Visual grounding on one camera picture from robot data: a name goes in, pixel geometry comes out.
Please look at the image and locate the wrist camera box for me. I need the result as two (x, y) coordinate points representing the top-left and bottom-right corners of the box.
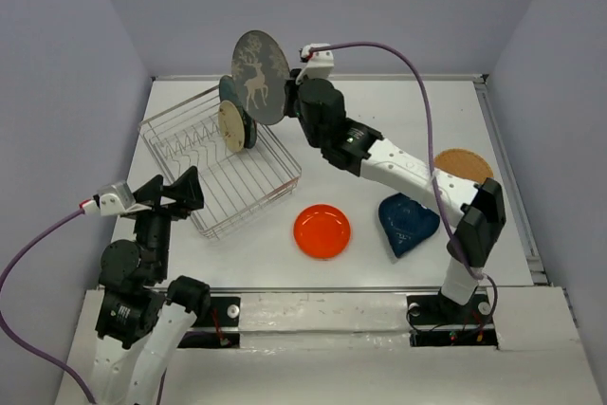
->
(93, 181), (136, 216)
(296, 44), (334, 85)

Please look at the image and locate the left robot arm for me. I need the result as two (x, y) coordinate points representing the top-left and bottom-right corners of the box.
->
(90, 166), (211, 404)

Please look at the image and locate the dark blue leaf dish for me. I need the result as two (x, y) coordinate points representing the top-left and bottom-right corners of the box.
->
(377, 193), (440, 259)

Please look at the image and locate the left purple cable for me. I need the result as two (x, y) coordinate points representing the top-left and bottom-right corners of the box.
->
(0, 199), (99, 404)

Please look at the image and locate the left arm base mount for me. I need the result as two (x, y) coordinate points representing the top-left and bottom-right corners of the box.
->
(178, 295), (241, 349)

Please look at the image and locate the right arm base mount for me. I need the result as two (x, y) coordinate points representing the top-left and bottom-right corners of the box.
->
(406, 293), (498, 348)

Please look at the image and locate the grey deer plate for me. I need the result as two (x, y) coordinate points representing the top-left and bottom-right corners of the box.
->
(231, 30), (290, 125)

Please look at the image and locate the cream patterned small plate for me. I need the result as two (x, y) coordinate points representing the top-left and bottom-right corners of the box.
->
(218, 101), (246, 154)

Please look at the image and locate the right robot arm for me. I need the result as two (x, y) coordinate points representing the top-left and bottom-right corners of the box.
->
(284, 69), (506, 322)

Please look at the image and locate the teal glazed plate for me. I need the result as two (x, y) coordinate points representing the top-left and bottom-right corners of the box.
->
(219, 75), (257, 149)

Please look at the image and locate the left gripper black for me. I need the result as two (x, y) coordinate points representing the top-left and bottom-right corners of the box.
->
(130, 162), (206, 277)

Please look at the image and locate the woven bamboo plate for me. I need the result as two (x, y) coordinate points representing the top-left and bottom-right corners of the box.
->
(434, 148), (494, 184)

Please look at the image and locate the orange plate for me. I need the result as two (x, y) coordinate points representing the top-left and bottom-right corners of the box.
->
(293, 204), (351, 260)

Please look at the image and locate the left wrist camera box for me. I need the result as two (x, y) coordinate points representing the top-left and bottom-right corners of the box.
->
(93, 181), (136, 216)

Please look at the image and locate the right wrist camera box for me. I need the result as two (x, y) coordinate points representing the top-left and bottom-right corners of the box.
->
(296, 44), (334, 85)

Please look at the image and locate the wire dish rack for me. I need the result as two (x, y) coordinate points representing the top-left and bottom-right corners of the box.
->
(139, 84), (302, 239)

